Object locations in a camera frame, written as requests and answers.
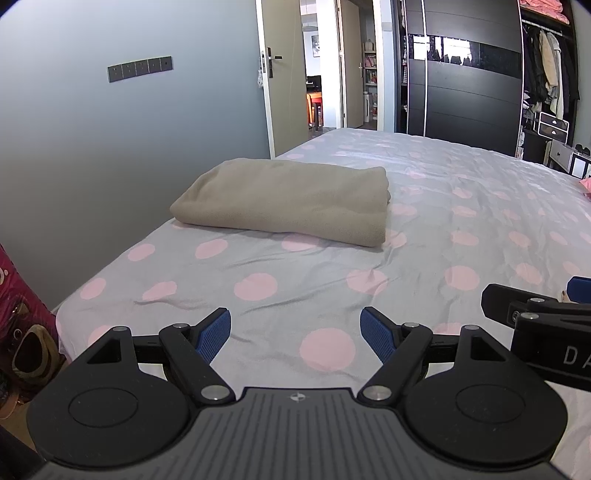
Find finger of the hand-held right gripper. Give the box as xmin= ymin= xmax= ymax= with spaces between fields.
xmin=481 ymin=284 xmax=591 ymax=330
xmin=567 ymin=276 xmax=591 ymax=303

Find cream room door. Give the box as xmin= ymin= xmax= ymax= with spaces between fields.
xmin=255 ymin=0 xmax=310 ymax=158

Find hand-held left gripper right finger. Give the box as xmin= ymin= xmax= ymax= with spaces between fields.
xmin=358 ymin=306 xmax=509 ymax=407

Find black sliding wardrobe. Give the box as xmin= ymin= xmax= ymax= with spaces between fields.
xmin=397 ymin=0 xmax=580 ymax=162

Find pink patterned bag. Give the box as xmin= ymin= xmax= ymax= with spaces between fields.
xmin=0 ymin=244 xmax=63 ymax=418

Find white drawer unit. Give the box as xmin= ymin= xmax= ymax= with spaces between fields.
xmin=544 ymin=138 xmax=591 ymax=180

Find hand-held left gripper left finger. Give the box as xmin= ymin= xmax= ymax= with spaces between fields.
xmin=85 ymin=307 xmax=236 ymax=407

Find white hallway door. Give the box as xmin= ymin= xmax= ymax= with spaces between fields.
xmin=339 ymin=0 xmax=370 ymax=130

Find pink folded blanket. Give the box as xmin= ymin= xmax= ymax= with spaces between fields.
xmin=519 ymin=0 xmax=571 ymax=24

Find silver framed storage box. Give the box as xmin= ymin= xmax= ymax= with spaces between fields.
xmin=538 ymin=111 xmax=570 ymax=136

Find grey wall switch panel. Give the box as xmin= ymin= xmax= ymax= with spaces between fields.
xmin=107 ymin=55 xmax=174 ymax=84

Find orange chair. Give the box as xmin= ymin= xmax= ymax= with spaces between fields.
xmin=305 ymin=91 xmax=324 ymax=134

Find hanging clothes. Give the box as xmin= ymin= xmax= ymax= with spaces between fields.
xmin=524 ymin=25 xmax=580 ymax=121

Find grey pink-dotted bed cover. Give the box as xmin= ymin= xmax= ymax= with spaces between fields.
xmin=53 ymin=128 xmax=591 ymax=480

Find beige fleece hoodie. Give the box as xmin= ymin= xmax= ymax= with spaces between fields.
xmin=169 ymin=158 xmax=392 ymax=247

